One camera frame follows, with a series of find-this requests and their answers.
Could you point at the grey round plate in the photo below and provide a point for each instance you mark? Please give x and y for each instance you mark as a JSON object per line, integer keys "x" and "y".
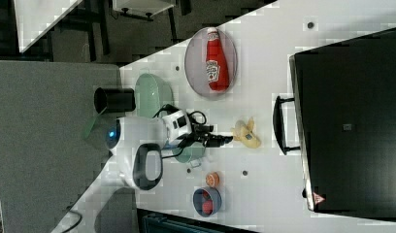
{"x": 195, "y": 62}

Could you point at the orange slice toy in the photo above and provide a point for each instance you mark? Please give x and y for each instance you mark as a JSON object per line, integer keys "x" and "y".
{"x": 212, "y": 179}

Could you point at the plush peeled banana toy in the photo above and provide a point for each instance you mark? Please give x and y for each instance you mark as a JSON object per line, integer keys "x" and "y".
{"x": 242, "y": 132}

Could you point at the green mug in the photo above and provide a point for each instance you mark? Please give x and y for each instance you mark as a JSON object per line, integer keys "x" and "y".
{"x": 191, "y": 155}

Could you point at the black cylinder cup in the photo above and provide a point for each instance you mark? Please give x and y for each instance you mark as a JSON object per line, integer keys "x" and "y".
{"x": 114, "y": 100}

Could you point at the blue bowl with red fruit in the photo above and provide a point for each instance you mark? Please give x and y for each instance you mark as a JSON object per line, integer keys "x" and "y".
{"x": 206, "y": 201}

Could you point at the black oven appliance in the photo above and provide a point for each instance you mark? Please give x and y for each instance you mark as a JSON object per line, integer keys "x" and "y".
{"x": 344, "y": 96}

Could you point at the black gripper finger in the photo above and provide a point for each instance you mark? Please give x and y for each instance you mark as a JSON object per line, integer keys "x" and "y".
{"x": 223, "y": 140}

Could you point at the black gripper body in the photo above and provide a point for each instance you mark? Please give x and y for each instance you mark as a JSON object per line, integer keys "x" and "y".
{"x": 200, "y": 133}

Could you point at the white cart with casters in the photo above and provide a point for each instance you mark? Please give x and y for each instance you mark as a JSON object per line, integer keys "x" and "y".
{"x": 142, "y": 9}

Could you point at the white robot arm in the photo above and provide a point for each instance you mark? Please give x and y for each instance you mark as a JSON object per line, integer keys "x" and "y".
{"x": 131, "y": 141}

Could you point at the white side table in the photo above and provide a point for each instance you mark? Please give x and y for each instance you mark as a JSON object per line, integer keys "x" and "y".
{"x": 34, "y": 18}

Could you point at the red ketchup bottle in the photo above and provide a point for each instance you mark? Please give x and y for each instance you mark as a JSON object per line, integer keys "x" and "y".
{"x": 216, "y": 64}

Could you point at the teal crate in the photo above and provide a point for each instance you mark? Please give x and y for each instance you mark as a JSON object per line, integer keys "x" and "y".
{"x": 162, "y": 224}

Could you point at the green colander bowl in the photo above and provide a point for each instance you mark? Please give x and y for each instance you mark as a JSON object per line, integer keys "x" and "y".
{"x": 151, "y": 94}

